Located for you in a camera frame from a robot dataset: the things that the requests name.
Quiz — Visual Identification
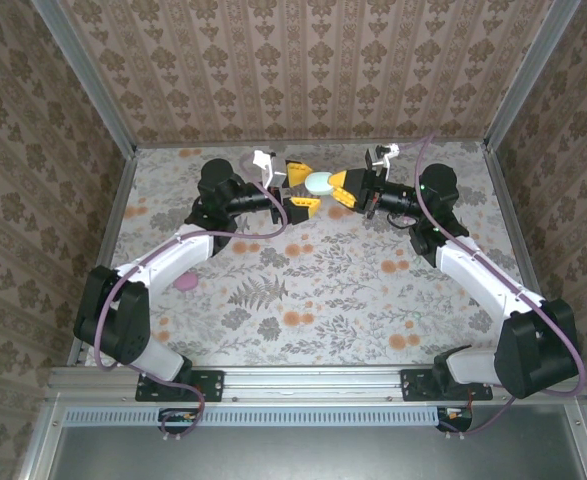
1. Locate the mint green earbud charging case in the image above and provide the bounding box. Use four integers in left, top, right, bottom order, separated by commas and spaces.
304, 171, 335, 197

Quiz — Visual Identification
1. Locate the pink earbud charging case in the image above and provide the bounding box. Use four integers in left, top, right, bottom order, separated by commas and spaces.
173, 272, 199, 294

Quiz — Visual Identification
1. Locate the grey sheet metal panel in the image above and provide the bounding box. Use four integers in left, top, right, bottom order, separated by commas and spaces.
20, 399, 587, 480

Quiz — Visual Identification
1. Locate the aluminium table side rail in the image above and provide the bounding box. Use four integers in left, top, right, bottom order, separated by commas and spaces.
70, 147, 139, 369
482, 141, 544, 306

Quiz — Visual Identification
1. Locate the aluminium frame post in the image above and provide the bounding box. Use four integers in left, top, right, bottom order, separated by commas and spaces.
483, 0, 582, 149
32, 0, 138, 156

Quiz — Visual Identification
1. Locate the aluminium mounting rail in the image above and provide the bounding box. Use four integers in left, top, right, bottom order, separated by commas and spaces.
46, 364, 587, 403

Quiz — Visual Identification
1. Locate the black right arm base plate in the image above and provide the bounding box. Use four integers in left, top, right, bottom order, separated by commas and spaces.
400, 368, 494, 403

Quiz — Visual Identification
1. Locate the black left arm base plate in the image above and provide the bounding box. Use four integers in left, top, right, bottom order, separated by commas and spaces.
135, 369, 225, 403

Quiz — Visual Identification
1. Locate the grey slotted cable duct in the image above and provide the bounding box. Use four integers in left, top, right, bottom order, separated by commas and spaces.
64, 405, 439, 427

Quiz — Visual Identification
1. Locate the black connector with wires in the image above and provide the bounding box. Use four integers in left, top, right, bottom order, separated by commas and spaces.
435, 405, 474, 434
158, 407, 199, 434

